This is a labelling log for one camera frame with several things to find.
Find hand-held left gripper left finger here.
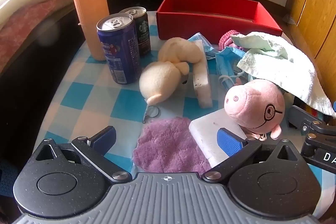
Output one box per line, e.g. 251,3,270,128
34,126,133,184

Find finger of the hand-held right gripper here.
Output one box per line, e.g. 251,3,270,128
287,105,336,141

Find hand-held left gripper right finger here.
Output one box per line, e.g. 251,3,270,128
201,127,302,184

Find white sponge block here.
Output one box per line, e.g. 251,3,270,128
192,40,214,108
188,110,248,168

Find pink pig plush toy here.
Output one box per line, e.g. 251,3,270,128
224,79,286,141

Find white towel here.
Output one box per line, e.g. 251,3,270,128
230,31,336,117

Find purple fuzzy cloth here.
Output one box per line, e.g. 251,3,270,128
133,116,213,174

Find cream plush toy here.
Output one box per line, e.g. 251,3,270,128
139,37,204,124

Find pink knitted hat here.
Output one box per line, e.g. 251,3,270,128
219,29,246,51

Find red cardboard box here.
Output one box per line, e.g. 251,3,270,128
156,0,283,41

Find blue drink can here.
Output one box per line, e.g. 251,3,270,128
96,14,140,85

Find blue perforated plastic object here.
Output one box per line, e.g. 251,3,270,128
0,160,17,197

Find dark green drink can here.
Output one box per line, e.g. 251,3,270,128
119,7,151,57

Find dark wooden bed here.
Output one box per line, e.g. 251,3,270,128
0,0,171,77

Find wooden wardrobe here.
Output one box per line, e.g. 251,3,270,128
287,0,336,109

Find orange ribbed plastic bottle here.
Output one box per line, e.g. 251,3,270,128
70,0,110,60

